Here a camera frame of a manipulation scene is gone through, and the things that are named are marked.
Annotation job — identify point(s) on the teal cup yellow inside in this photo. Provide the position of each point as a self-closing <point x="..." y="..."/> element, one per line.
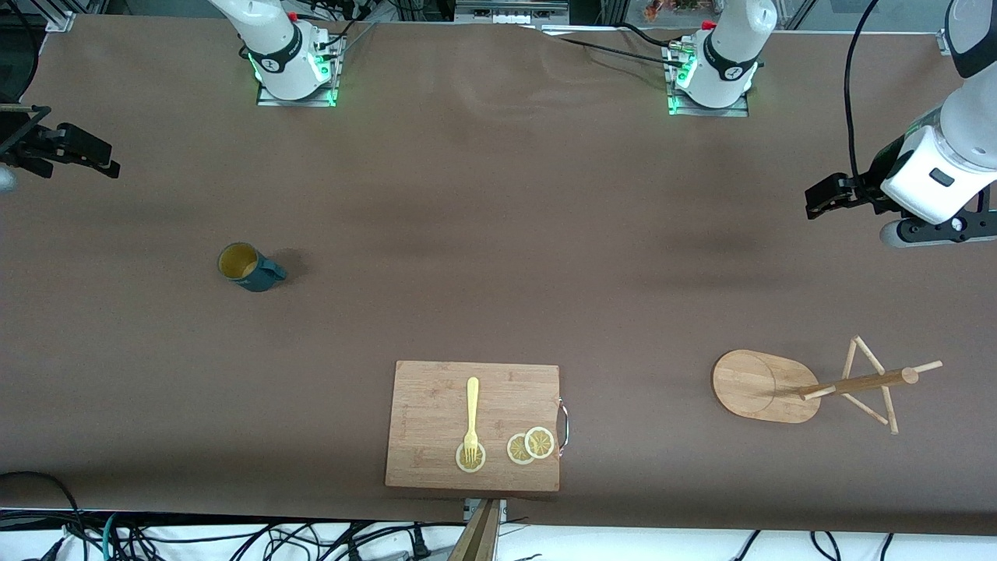
<point x="261" y="279"/>

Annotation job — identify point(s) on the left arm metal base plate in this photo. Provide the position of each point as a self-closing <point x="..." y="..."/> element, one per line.
<point x="740" y="111"/>

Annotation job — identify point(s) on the wooden cup rack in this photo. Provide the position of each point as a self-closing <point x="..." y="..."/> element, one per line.
<point x="752" y="386"/>

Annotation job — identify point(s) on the lemon slice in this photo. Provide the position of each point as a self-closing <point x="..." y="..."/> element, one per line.
<point x="516" y="450"/>
<point x="481" y="460"/>
<point x="540" y="442"/>

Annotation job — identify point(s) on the grey power strip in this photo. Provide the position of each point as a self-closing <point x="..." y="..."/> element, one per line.
<point x="506" y="14"/>

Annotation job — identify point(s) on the wooden post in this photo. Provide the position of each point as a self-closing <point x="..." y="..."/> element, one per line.
<point x="477" y="541"/>

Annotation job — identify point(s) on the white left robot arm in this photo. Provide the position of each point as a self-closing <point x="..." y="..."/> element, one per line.
<point x="732" y="47"/>

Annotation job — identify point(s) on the yellow plastic fork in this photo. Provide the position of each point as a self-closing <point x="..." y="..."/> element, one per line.
<point x="472" y="405"/>

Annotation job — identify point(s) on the wooden cutting board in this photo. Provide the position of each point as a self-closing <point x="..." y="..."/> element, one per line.
<point x="428" y="405"/>

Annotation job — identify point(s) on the brown table cover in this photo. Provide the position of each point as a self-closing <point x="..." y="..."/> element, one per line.
<point x="498" y="234"/>

